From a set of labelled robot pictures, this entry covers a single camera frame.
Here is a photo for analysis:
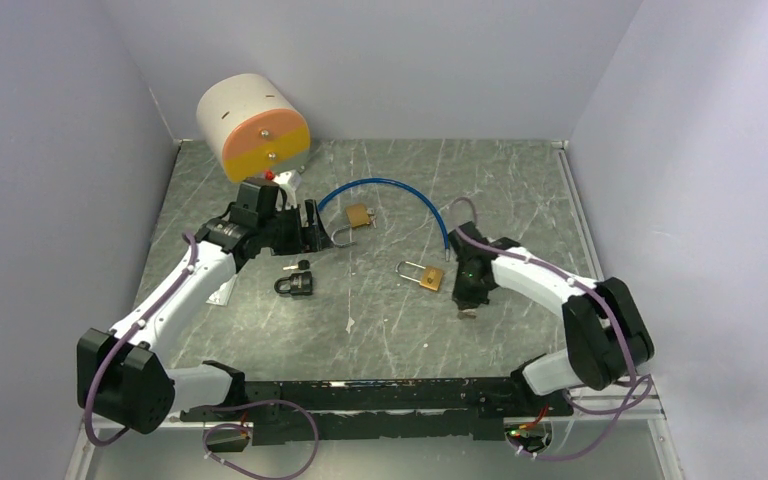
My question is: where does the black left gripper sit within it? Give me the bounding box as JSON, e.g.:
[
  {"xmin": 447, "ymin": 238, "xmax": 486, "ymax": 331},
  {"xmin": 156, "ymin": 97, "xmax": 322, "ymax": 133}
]
[{"xmin": 258, "ymin": 199, "xmax": 332, "ymax": 256}]

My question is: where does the blue cable lock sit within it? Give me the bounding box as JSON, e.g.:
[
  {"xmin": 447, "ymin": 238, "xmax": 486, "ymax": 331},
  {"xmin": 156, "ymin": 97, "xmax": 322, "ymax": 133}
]
[{"xmin": 317, "ymin": 177, "xmax": 452, "ymax": 263}]

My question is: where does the long shackle brass padlock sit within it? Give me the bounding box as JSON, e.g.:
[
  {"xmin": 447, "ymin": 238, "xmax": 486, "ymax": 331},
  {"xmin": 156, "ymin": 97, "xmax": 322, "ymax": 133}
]
[{"xmin": 395, "ymin": 261, "xmax": 445, "ymax": 292}]

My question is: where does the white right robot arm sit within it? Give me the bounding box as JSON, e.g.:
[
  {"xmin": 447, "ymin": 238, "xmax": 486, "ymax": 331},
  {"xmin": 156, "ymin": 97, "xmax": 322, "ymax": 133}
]
[{"xmin": 449, "ymin": 222, "xmax": 655, "ymax": 415}]

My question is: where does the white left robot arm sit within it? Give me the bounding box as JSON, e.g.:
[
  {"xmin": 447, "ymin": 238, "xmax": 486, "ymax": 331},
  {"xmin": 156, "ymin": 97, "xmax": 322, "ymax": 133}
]
[{"xmin": 77, "ymin": 178, "xmax": 333, "ymax": 446}]

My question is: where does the black head key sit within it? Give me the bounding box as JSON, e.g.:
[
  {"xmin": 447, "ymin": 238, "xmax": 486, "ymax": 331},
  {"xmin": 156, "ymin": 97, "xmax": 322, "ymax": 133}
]
[{"xmin": 283, "ymin": 260, "xmax": 310, "ymax": 271}]

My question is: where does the black padlock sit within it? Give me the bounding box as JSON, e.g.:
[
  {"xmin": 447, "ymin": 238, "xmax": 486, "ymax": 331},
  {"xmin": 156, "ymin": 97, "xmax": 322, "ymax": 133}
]
[{"xmin": 273, "ymin": 271, "xmax": 314, "ymax": 297}]

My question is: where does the plastic packaging card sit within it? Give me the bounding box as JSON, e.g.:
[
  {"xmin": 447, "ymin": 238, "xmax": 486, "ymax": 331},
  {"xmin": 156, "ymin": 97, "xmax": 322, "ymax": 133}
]
[{"xmin": 206, "ymin": 277, "xmax": 236, "ymax": 307}]

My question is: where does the beige cylinder drawer box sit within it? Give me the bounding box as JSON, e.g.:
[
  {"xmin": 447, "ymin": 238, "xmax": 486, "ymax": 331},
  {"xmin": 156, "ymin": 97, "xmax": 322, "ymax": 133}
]
[{"xmin": 196, "ymin": 73, "xmax": 312, "ymax": 183}]

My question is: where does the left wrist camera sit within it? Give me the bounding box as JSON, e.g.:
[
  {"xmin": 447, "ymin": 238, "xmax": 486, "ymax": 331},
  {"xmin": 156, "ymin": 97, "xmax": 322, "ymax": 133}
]
[{"xmin": 265, "ymin": 170, "xmax": 302, "ymax": 208}]

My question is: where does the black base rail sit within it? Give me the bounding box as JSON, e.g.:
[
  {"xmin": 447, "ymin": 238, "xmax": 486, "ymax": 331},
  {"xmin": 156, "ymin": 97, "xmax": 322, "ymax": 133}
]
[{"xmin": 180, "ymin": 376, "xmax": 573, "ymax": 446}]

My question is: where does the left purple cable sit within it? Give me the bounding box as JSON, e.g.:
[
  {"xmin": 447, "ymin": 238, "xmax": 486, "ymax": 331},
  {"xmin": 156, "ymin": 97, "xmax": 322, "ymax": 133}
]
[{"xmin": 202, "ymin": 396, "xmax": 324, "ymax": 480}]

